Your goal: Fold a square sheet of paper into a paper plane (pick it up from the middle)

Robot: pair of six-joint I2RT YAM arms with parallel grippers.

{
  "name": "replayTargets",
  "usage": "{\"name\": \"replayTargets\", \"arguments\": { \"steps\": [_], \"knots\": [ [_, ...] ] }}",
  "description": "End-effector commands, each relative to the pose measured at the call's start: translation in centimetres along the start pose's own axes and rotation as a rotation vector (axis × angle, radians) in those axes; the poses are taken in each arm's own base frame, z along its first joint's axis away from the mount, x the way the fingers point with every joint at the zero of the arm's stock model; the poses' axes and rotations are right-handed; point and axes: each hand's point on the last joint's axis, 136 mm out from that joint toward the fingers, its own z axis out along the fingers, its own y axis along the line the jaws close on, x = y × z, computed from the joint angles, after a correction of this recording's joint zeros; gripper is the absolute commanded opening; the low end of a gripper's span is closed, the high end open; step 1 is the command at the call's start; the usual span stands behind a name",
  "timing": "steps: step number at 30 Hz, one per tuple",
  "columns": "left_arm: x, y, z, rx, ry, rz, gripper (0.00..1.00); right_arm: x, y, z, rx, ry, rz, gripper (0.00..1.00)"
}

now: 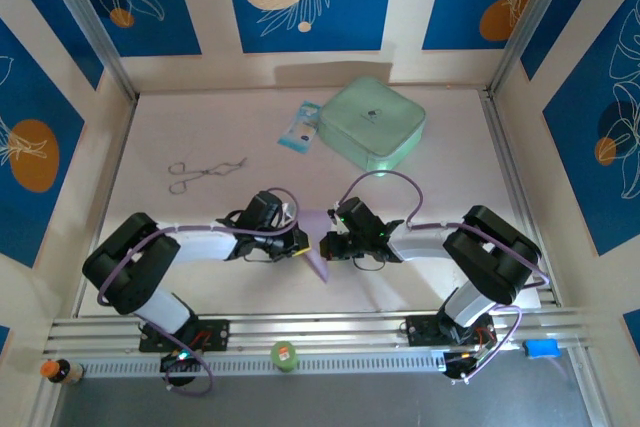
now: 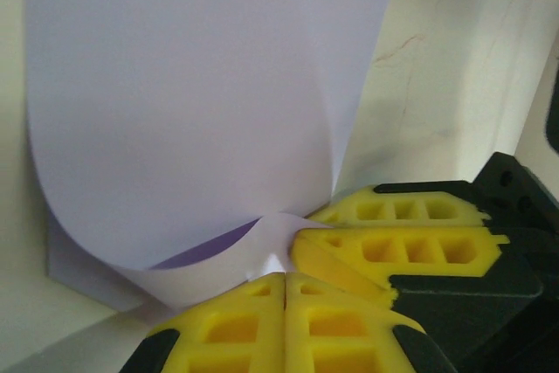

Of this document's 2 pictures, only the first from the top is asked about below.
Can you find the metal forceps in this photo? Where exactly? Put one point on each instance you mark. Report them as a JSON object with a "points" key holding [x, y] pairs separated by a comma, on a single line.
{"points": [[205, 172]]}

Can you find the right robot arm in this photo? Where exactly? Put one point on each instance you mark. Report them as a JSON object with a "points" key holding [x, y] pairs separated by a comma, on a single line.
{"points": [[495, 257]]}

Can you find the brown bottle orange cap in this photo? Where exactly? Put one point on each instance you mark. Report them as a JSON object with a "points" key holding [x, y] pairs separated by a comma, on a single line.
{"points": [[60, 371]]}

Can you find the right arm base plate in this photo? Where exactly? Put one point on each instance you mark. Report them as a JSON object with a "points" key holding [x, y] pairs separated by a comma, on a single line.
{"points": [[420, 331]]}

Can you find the blue box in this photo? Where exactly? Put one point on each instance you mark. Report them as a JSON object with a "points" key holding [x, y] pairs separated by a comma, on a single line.
{"points": [[540, 348]]}

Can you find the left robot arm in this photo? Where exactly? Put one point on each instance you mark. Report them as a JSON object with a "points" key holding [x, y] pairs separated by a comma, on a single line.
{"points": [[130, 267]]}

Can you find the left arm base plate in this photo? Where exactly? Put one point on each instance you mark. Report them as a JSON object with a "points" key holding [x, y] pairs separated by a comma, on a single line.
{"points": [[215, 334]]}

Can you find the aluminium side rail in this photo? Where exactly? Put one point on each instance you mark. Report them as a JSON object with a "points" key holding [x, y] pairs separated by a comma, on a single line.
{"points": [[100, 227], [511, 172]]}

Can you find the aluminium corner post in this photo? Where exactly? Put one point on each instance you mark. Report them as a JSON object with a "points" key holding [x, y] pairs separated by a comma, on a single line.
{"points": [[526, 22], [90, 22]]}

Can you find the blue wipes packet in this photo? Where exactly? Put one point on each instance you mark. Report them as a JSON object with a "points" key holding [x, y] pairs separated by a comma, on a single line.
{"points": [[300, 132]]}

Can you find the mint green zipper case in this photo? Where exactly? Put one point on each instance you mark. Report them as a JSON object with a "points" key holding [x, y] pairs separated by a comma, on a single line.
{"points": [[370, 117]]}

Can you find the green round tape roll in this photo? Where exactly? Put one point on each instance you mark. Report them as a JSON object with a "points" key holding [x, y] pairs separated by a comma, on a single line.
{"points": [[285, 354]]}

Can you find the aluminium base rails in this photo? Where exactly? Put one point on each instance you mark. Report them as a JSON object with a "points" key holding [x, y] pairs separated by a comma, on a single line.
{"points": [[320, 334]]}

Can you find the black electronics board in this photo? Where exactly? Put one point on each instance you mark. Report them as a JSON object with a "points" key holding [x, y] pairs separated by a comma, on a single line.
{"points": [[460, 362], [177, 358]]}

